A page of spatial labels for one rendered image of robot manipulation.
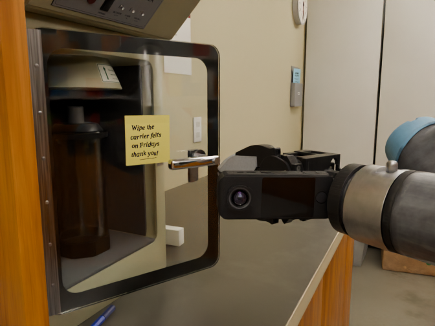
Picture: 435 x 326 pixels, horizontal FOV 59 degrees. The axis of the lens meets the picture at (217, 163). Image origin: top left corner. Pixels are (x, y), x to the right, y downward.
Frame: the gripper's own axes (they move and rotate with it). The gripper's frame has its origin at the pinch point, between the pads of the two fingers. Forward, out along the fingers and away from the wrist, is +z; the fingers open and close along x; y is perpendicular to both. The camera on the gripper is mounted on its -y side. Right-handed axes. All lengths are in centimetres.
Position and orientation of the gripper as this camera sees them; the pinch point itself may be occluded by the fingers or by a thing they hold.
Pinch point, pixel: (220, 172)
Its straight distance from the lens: 52.1
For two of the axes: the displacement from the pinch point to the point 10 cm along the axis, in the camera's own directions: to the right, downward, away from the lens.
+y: 8.0, -1.0, 5.9
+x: 0.0, -9.9, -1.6
